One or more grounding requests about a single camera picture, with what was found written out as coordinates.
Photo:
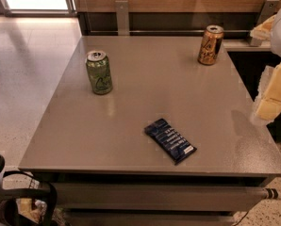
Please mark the grey table drawer cabinet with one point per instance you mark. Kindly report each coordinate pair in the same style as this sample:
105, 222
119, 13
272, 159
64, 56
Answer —
160, 204

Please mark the green soda can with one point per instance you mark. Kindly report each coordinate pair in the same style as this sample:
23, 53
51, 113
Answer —
97, 65

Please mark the metal wall bracket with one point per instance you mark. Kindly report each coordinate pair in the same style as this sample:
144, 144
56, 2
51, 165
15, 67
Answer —
122, 17
268, 9

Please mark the white striped pole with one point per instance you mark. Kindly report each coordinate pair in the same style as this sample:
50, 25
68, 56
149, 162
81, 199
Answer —
277, 194

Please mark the orange soda can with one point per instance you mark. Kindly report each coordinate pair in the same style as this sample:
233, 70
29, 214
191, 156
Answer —
210, 45

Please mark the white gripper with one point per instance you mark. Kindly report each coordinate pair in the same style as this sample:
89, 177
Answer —
270, 107

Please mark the blue rxbar wrapper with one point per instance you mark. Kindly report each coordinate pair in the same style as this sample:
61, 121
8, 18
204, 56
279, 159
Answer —
169, 140

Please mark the right metal wall bracket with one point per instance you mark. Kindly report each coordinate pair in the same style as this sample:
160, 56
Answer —
268, 9

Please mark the left metal wall bracket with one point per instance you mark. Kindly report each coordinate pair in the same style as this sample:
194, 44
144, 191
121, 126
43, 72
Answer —
122, 17

